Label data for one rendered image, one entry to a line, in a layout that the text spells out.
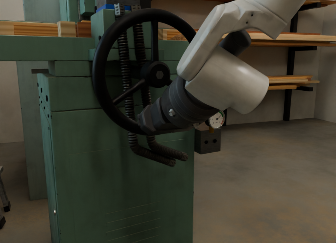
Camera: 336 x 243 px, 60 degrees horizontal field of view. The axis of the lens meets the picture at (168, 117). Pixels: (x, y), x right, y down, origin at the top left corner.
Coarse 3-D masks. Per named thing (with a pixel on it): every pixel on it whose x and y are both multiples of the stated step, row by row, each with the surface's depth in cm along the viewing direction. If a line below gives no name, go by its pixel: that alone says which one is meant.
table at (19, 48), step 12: (0, 36) 67; (12, 36) 68; (24, 36) 70; (36, 36) 71; (48, 36) 72; (0, 48) 68; (12, 48) 69; (24, 48) 70; (36, 48) 71; (48, 48) 72; (60, 48) 74; (72, 48) 75; (84, 48) 76; (168, 48) 87; (180, 48) 88; (0, 60) 68; (12, 60) 69; (24, 60) 71; (36, 60) 72; (48, 60) 73; (60, 60) 74; (72, 60) 75; (84, 60) 77; (108, 60) 70; (132, 60) 73; (168, 60) 88
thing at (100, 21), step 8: (96, 16) 73; (104, 16) 68; (112, 16) 69; (96, 24) 74; (104, 24) 68; (144, 24) 72; (96, 32) 74; (104, 32) 68; (128, 32) 71; (144, 32) 73; (96, 40) 75; (128, 40) 71; (144, 40) 73; (128, 48) 72; (144, 48) 74
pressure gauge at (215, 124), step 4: (220, 112) 92; (212, 116) 91; (216, 116) 91; (220, 116) 92; (224, 116) 92; (208, 120) 90; (212, 120) 91; (216, 120) 92; (220, 120) 92; (224, 120) 93; (208, 124) 91; (212, 124) 91; (216, 124) 92; (220, 124) 93; (212, 128) 94; (216, 128) 92; (212, 132) 94
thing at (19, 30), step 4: (16, 28) 82; (20, 28) 82; (24, 28) 83; (28, 28) 83; (32, 28) 84; (36, 28) 84; (40, 28) 85; (44, 28) 85; (48, 28) 86; (52, 28) 86; (56, 28) 86; (16, 32) 82; (20, 32) 83; (24, 32) 83; (28, 32) 83; (32, 32) 84; (36, 32) 84; (40, 32) 85; (44, 32) 85; (48, 32) 86; (52, 32) 86; (56, 32) 87; (168, 32) 103; (172, 32) 103; (176, 32) 104; (56, 36) 87; (168, 36) 103; (172, 36) 103
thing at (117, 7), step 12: (120, 12) 68; (120, 36) 69; (120, 48) 70; (120, 60) 70; (144, 60) 72; (132, 96) 72; (144, 96) 73; (132, 108) 72; (132, 144) 73; (156, 144) 76; (144, 156) 76; (156, 156) 78; (168, 156) 83; (180, 156) 83
